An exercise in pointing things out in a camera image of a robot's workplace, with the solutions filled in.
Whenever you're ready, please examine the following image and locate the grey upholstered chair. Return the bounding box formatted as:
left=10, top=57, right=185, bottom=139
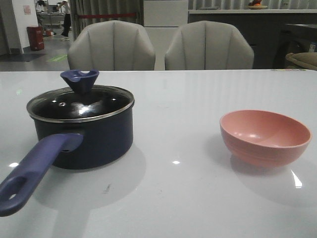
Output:
left=67, top=20, right=156, bottom=71
left=164, top=21, right=254, bottom=70

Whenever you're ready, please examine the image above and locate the left grey upholstered chair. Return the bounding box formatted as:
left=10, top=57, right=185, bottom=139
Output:
left=67, top=20, right=156, bottom=71

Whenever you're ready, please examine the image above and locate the glass lid with blue knob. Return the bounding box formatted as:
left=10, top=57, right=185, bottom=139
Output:
left=26, top=69, right=135, bottom=123

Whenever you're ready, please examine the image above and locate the white cabinet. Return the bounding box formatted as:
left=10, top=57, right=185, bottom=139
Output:
left=143, top=0, right=188, bottom=70

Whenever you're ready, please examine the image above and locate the pink bowl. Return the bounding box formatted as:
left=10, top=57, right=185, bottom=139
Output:
left=219, top=110, right=312, bottom=168

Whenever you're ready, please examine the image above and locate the red barrier belt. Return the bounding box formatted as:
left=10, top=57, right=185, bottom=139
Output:
left=77, top=13, right=137, bottom=19

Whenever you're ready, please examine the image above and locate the dark blue saucepan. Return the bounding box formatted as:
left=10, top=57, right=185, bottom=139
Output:
left=0, top=106, right=133, bottom=217

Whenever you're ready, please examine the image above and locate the dark counter unit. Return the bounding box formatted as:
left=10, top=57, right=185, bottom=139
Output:
left=188, top=9, right=317, bottom=69

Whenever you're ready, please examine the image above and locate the person in background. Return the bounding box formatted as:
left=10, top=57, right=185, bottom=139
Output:
left=56, top=0, right=71, bottom=41

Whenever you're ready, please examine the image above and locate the fruit plate on counter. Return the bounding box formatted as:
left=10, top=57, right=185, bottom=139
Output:
left=247, top=0, right=267, bottom=10

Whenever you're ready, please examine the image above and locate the right grey upholstered chair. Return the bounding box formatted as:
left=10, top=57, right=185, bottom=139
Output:
left=164, top=21, right=254, bottom=70

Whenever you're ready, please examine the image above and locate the beige cushion seat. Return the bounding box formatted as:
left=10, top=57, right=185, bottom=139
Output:
left=285, top=52, right=317, bottom=70

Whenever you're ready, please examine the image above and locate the red box on floor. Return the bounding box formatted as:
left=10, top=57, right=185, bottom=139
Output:
left=27, top=26, right=45, bottom=51

